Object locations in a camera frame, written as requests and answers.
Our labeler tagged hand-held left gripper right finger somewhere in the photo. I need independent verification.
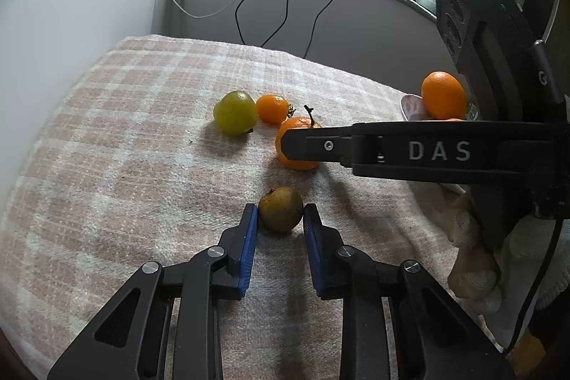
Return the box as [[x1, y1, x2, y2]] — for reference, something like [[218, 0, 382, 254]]
[[303, 203, 517, 380]]

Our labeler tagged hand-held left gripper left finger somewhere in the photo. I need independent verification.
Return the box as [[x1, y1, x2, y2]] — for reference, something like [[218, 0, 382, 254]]
[[47, 203, 260, 380]]

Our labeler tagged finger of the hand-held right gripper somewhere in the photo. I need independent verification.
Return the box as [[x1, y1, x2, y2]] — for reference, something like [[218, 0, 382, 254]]
[[278, 123, 356, 168]]

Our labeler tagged mandarin with stem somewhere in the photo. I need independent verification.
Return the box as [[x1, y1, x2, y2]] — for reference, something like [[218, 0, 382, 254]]
[[275, 105, 322, 171]]

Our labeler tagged small brown-green fruit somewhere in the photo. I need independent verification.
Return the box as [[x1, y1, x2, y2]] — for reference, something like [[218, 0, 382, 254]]
[[258, 186, 304, 234]]

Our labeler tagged large orange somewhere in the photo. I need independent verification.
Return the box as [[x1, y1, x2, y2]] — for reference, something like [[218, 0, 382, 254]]
[[421, 71, 468, 120]]

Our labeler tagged white bowl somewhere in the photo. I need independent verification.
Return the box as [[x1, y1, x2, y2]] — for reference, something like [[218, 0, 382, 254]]
[[400, 93, 468, 197]]

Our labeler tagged small orange tomato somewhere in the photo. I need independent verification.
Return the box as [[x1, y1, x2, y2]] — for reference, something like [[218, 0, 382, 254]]
[[255, 94, 290, 125]]

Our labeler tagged green tomato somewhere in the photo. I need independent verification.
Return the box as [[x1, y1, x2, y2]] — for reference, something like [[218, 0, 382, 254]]
[[213, 90, 258, 137]]

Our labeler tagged white cabinet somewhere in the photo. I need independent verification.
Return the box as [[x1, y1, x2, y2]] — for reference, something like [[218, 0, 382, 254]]
[[151, 0, 446, 100]]

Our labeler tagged pink plaid blanket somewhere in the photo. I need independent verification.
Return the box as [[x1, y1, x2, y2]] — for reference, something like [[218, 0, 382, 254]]
[[0, 33, 504, 380]]

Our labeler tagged orange-brown object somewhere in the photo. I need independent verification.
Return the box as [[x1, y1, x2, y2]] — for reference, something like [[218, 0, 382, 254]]
[[508, 329, 546, 367]]

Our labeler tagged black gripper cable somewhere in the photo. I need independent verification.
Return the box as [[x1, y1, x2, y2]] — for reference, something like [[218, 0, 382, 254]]
[[505, 217, 563, 354]]

